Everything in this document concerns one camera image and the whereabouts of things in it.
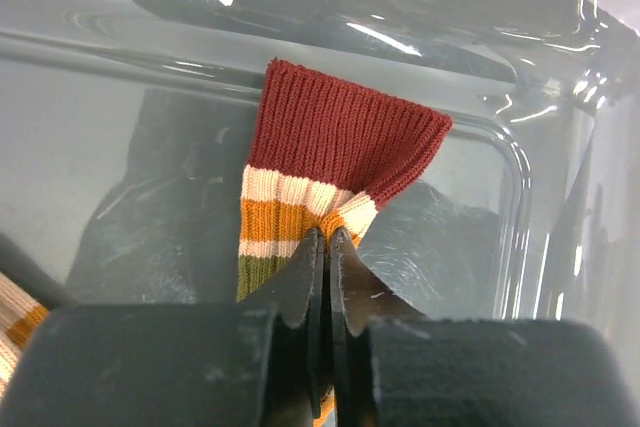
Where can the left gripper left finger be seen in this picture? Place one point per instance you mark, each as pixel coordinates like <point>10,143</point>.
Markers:
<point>255,363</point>

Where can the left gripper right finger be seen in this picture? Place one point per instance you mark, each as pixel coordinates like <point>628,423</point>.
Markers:
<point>393,366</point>

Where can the striped beige sock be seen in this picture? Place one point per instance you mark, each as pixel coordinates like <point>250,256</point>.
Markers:
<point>20,315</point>

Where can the striped sock red cuff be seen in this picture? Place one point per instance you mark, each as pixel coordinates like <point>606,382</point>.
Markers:
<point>326,153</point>

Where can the clear plastic bin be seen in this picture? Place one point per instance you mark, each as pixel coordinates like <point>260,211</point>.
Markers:
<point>125,126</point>

